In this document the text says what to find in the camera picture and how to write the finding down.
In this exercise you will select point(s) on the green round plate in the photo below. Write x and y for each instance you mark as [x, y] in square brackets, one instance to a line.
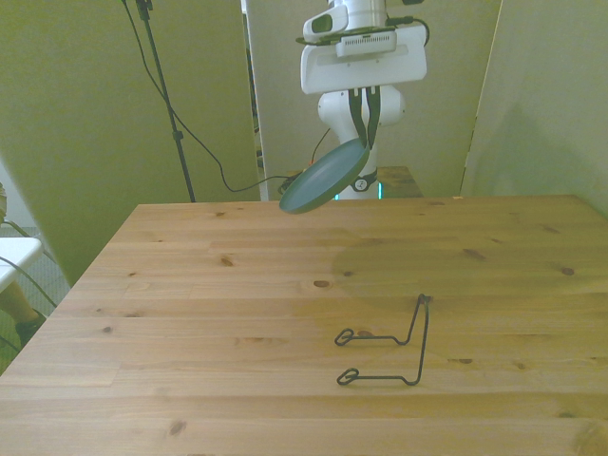
[323, 180]

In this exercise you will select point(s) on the wooden robot pedestal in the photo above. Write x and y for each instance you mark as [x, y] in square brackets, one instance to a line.
[404, 183]

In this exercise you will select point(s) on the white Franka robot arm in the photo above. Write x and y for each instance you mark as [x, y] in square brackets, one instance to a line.
[332, 109]

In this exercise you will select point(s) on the black tripod pole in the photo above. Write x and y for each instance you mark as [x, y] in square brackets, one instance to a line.
[178, 138]

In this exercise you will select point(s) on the white side table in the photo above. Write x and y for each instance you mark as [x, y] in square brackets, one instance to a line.
[16, 252]

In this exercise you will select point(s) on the bare leg with dark shoe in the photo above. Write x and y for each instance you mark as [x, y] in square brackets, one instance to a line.
[19, 304]

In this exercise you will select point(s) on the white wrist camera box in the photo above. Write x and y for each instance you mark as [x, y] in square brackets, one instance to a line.
[366, 43]

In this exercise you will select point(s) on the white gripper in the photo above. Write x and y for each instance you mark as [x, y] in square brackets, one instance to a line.
[361, 71]

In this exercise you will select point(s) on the beige partition panel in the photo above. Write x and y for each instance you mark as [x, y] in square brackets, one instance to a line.
[71, 119]
[546, 95]

